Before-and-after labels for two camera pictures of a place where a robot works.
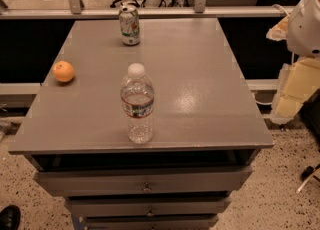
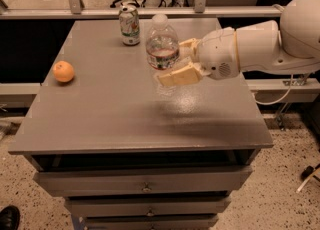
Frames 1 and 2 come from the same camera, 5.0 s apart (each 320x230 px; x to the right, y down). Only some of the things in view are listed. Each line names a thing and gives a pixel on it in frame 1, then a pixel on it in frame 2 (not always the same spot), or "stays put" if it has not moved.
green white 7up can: (130, 26) stays put
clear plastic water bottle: (137, 98) to (162, 44)
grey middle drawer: (145, 207) stays put
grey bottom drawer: (150, 222) stays put
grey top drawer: (123, 181) stays put
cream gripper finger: (280, 31) to (217, 53)
